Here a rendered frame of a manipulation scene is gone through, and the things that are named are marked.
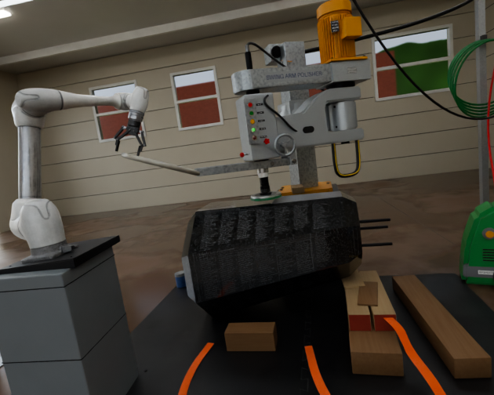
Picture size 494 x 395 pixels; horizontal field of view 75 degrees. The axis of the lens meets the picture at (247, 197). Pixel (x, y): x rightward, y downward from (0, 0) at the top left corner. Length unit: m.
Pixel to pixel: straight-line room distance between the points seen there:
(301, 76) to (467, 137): 7.28
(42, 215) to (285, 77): 1.58
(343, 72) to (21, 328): 2.30
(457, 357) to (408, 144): 7.16
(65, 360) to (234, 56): 7.73
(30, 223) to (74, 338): 0.55
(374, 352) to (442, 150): 7.52
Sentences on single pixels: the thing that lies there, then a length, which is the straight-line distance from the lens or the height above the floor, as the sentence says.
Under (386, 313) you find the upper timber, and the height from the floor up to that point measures 0.24.
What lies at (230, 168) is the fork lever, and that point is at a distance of 2.11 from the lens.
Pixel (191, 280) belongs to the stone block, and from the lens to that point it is 2.21.
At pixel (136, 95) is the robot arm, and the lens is 2.17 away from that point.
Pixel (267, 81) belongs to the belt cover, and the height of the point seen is 1.61.
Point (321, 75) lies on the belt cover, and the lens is 2.35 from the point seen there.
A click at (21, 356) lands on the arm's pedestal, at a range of 1.91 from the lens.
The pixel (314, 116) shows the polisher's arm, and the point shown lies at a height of 1.36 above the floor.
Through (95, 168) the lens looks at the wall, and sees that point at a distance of 9.82.
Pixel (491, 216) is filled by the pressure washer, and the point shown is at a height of 0.52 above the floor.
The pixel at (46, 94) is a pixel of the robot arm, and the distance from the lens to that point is 1.93.
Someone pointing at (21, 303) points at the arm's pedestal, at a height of 0.68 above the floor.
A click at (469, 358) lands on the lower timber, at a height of 0.12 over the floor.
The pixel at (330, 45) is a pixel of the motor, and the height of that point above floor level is 1.82.
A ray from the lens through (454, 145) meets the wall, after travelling 9.13.
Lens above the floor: 1.21
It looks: 9 degrees down
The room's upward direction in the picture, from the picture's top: 8 degrees counter-clockwise
